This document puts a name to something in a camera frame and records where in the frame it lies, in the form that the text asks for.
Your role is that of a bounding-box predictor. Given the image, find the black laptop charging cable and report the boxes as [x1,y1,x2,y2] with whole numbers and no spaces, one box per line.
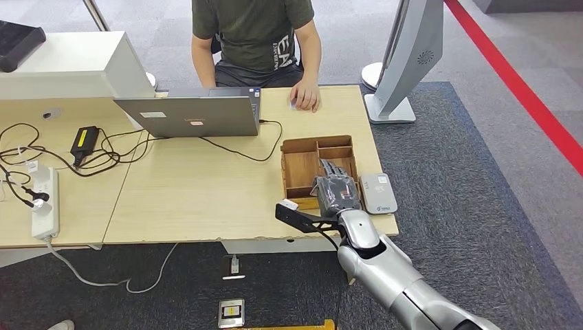
[100,119,284,163]

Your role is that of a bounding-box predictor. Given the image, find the grey kiosk stand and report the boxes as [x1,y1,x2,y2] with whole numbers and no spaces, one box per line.
[364,0,446,124]

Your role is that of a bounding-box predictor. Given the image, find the person's left hand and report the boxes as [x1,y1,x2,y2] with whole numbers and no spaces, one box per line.
[289,80,322,114]

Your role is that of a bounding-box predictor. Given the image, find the black power adapter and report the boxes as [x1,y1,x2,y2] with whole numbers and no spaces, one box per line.
[70,126,101,160]

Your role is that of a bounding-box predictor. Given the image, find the chrome stanchion white base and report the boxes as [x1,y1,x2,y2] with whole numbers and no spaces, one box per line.
[83,0,160,91]
[361,0,410,91]

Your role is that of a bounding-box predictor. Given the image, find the floor outlet with white plug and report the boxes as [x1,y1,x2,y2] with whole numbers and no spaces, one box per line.
[222,254,247,281]

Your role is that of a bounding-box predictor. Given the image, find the white desk side panel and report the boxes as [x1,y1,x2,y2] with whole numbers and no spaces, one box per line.
[0,245,103,270]

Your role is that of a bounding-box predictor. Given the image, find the black plug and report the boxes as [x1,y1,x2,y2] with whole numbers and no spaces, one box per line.
[20,186,51,210]

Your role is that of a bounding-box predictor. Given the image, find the red floor tape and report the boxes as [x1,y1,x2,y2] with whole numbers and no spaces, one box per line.
[443,0,583,177]

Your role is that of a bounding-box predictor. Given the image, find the white power strip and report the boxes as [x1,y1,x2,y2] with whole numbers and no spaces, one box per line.
[30,164,61,241]

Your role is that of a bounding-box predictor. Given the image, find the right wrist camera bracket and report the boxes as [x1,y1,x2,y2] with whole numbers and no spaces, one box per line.
[274,199,347,235]

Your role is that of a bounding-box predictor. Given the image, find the silver floor socket plate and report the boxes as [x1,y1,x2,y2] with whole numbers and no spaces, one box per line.
[218,298,246,329]

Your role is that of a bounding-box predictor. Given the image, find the wooden organizer box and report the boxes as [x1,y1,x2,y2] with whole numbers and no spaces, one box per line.
[279,134,361,211]

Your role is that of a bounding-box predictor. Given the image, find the white cabinet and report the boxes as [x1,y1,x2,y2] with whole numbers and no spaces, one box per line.
[0,30,157,101]

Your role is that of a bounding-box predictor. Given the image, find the person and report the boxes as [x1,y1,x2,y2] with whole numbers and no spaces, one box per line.
[190,0,322,114]

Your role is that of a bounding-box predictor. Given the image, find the grey card reader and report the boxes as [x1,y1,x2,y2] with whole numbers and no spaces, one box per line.
[358,173,399,216]

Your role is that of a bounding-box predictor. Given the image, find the black tray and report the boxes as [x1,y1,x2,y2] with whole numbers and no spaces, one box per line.
[0,20,47,74]

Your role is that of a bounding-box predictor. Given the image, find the grey laptop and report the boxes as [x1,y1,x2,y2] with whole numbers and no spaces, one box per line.
[113,86,263,138]

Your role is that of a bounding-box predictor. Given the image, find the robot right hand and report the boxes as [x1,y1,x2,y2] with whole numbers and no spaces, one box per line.
[311,158,363,219]

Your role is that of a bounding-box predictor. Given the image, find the white power strip cable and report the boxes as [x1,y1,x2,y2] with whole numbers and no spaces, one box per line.
[45,236,179,295]

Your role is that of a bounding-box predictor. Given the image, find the yellow floor tape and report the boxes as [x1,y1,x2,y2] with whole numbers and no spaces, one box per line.
[236,319,337,330]

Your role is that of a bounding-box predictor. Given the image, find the white desk drawer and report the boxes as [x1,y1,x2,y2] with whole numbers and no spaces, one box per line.
[221,236,340,255]

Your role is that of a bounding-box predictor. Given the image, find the black power cable tangle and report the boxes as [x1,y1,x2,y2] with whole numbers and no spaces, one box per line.
[0,122,153,210]

